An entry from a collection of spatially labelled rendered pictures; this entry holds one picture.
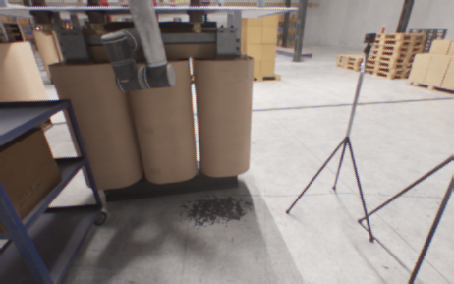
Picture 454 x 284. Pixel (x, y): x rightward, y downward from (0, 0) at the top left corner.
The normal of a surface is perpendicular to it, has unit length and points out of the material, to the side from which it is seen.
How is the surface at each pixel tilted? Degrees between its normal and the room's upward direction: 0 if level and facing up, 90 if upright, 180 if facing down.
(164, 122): 90
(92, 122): 90
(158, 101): 90
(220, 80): 90
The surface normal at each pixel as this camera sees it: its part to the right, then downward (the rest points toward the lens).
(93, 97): 0.18, 0.43
